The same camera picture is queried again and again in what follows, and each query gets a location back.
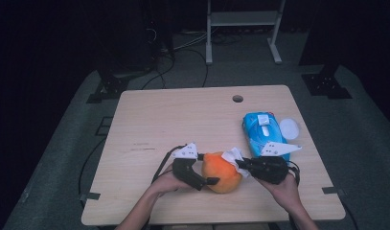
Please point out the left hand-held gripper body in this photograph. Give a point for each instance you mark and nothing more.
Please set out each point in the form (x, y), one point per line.
(183, 167)

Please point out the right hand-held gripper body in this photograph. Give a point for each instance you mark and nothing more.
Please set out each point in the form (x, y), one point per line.
(269, 169)

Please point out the white wet wipe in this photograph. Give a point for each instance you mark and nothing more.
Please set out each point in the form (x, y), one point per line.
(234, 156)

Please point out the orange plush toy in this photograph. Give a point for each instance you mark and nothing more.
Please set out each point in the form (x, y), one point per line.
(223, 177)

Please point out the blue wet wipe pack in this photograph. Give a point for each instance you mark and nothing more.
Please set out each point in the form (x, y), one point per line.
(264, 137)

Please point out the person's left hand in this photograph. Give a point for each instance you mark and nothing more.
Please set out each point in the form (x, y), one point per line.
(168, 184)

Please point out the person's right hand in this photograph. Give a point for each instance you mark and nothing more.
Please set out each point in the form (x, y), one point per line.
(288, 193)

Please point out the black tape strip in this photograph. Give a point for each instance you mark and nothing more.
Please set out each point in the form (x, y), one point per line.
(332, 190)
(90, 196)

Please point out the black stand base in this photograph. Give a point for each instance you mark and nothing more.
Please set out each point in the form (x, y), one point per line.
(326, 84)
(111, 87)

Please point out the dark cabinet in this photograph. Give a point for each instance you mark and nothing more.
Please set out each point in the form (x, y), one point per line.
(132, 35)

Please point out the white metal stand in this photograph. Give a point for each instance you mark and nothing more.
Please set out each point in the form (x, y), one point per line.
(243, 17)

